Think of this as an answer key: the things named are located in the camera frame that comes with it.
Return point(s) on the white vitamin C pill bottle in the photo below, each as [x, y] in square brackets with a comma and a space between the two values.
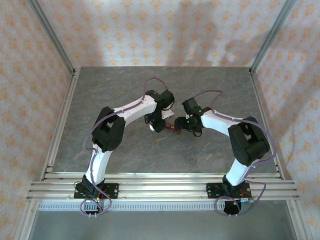
[152, 128]

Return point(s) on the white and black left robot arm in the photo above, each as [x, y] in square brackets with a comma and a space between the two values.
[107, 130]

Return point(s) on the aluminium mounting rail beam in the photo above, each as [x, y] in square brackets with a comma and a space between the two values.
[162, 191]

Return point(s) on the brown weekly pill organizer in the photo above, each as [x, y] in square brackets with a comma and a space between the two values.
[172, 127]

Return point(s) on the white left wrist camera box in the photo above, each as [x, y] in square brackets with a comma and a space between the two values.
[168, 114]

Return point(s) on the aluminium table side rail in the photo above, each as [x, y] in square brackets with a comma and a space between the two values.
[265, 100]
[67, 107]

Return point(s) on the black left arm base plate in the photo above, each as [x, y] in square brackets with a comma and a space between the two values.
[112, 191]

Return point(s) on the small green circuit board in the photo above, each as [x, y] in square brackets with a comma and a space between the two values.
[247, 200]

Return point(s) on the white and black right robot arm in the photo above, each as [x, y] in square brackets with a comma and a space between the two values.
[247, 142]

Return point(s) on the aluminium frame post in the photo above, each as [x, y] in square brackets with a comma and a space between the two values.
[51, 35]
[272, 35]

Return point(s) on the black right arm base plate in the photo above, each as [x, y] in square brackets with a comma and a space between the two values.
[213, 191]

